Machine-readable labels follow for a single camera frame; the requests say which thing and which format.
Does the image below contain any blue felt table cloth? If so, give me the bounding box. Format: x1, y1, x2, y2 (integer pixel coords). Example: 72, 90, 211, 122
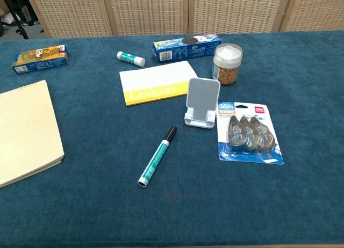
0, 30, 344, 246

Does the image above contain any black tripod stand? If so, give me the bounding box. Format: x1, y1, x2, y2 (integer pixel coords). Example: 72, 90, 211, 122
10, 0, 30, 40

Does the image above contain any white yellow notepad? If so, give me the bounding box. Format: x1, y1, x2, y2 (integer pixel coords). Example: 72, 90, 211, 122
119, 60, 199, 107

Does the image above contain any grey binder clip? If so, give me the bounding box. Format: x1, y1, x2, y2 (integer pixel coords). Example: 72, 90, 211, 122
183, 77, 221, 130

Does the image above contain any long blue cookie box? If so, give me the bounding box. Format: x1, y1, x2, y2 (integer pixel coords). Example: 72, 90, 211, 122
152, 34, 223, 64

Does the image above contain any blue correction tape pack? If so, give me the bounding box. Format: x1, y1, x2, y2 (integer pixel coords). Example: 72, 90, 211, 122
217, 101, 285, 166

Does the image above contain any clear jar of nuts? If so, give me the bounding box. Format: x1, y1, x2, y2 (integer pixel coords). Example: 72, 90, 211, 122
211, 43, 243, 86

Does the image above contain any wicker folding screen panel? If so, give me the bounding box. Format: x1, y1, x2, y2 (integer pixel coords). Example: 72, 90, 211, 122
24, 0, 113, 39
103, 0, 192, 37
188, 0, 291, 35
279, 0, 344, 33

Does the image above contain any tan spiral notepad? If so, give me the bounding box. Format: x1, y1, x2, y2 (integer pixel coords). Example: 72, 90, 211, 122
0, 79, 65, 189

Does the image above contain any green white glue stick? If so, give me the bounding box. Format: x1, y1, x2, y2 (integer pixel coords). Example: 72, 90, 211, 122
116, 51, 146, 67

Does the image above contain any small orange blue carton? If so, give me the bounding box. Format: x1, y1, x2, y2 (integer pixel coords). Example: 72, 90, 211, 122
11, 45, 69, 76

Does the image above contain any green white marker pen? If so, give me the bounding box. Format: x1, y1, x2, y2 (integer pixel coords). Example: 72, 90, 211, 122
137, 125, 178, 188

